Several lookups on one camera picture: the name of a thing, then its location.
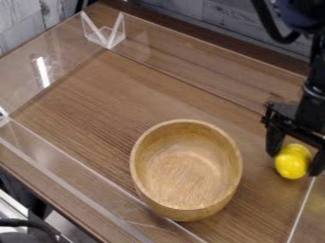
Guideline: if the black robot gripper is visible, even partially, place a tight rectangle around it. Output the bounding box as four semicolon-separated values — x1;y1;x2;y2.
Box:
262;102;325;177

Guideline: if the clear acrylic corner bracket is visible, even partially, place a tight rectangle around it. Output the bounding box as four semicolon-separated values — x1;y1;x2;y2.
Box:
80;11;125;49

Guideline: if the black cable lower left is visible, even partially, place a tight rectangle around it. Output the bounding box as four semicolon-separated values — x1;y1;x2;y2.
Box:
0;217;62;243

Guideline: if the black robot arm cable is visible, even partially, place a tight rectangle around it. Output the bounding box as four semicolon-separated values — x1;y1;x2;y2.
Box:
250;0;302;46

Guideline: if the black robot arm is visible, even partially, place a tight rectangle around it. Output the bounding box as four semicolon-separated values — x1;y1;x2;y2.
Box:
251;0;325;177

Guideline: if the brown wooden bowl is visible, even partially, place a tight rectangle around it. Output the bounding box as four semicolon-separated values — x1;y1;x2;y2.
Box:
129;119;242;222

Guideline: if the yellow lemon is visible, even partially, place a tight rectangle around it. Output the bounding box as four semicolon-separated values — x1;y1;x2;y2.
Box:
274;143;311;179

